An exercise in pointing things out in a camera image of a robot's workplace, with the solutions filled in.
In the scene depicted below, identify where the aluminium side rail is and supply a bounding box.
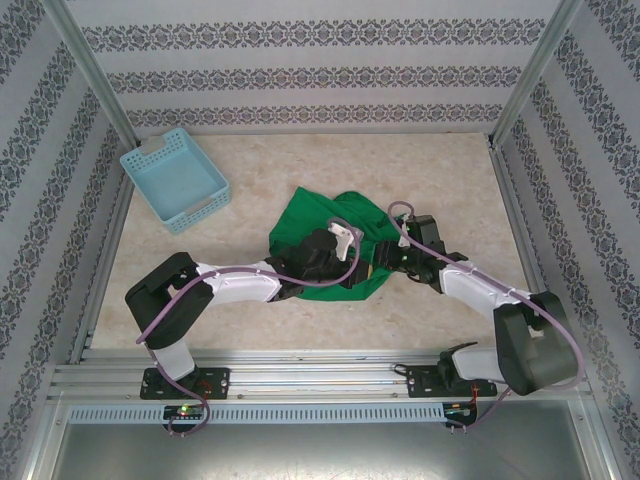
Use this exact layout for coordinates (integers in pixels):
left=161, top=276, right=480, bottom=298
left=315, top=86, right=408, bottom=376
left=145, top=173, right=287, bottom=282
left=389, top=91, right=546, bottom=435
left=487, top=133, right=571, bottom=360
left=69, top=144, right=137, bottom=364

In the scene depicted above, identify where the green t-shirt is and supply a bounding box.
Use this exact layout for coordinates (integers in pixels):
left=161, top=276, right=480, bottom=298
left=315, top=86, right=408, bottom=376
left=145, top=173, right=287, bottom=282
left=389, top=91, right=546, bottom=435
left=268, top=185, right=401, bottom=304

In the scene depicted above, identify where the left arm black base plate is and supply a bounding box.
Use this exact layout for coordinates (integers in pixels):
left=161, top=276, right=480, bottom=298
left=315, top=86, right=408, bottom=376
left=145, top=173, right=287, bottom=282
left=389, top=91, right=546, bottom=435
left=139, top=367, right=231, bottom=401

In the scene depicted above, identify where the aluminium mounting rail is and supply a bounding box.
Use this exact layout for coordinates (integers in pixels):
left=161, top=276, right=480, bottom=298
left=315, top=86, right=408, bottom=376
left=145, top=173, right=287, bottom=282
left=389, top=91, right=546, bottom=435
left=49, top=349, right=594, bottom=401

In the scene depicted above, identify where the grey metal sheet panel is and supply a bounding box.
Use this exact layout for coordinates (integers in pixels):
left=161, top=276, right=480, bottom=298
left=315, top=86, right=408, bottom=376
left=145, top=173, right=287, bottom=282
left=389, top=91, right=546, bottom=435
left=49, top=422, right=609, bottom=480

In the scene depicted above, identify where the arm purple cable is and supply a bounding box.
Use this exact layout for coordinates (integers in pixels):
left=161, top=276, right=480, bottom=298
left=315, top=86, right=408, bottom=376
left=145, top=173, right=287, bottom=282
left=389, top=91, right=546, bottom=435
left=387, top=200, right=586, bottom=436
left=135, top=215, right=364, bottom=440

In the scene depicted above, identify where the aluminium frame post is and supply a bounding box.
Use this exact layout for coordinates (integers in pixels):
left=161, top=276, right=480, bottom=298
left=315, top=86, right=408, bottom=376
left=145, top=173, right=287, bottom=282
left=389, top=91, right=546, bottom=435
left=44, top=0, right=139, bottom=145
left=491, top=0, right=584, bottom=147

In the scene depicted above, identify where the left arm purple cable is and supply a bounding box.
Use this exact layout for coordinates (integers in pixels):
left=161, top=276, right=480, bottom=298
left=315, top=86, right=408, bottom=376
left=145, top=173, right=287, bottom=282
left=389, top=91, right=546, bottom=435
left=135, top=215, right=364, bottom=440

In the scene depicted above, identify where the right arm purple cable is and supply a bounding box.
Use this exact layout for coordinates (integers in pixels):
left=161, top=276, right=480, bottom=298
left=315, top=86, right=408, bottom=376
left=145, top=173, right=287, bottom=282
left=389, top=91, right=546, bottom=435
left=387, top=200, right=586, bottom=436

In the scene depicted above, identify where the light blue perforated plastic basket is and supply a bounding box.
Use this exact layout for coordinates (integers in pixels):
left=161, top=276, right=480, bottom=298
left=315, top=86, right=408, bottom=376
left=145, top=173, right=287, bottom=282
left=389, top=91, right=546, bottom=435
left=119, top=128, right=232, bottom=236

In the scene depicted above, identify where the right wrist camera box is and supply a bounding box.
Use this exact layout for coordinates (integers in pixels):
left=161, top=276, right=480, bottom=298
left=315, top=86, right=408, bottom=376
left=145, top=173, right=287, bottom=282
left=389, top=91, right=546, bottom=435
left=397, top=214, right=444, bottom=250

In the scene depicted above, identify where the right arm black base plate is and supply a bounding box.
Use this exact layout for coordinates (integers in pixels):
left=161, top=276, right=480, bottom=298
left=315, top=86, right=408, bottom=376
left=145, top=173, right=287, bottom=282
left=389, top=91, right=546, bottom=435
left=407, top=364, right=496, bottom=400

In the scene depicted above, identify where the slotted grey cable duct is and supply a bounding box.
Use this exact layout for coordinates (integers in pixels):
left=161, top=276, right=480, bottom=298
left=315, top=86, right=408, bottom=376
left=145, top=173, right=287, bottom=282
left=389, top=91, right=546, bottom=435
left=67, top=403, right=446, bottom=425

